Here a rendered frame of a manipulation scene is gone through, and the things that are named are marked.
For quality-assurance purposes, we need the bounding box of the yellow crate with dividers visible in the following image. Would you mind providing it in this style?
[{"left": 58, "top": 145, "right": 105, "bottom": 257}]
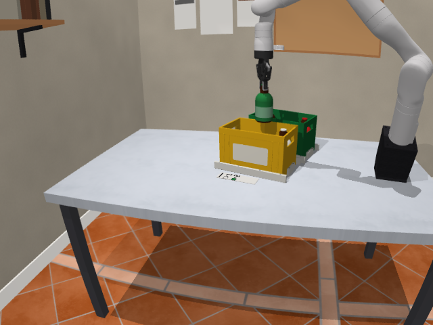
[{"left": 219, "top": 117, "right": 297, "bottom": 175}]

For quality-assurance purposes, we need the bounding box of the white paper pick list strip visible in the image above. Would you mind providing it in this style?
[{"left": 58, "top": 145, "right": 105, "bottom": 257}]
[{"left": 216, "top": 172, "right": 259, "bottom": 185}]

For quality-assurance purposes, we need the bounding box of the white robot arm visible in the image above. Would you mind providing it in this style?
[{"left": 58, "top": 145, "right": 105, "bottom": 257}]
[{"left": 251, "top": 0, "right": 433, "bottom": 146}]

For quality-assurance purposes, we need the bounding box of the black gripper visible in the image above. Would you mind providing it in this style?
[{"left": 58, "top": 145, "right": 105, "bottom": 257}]
[{"left": 254, "top": 50, "right": 273, "bottom": 91}]

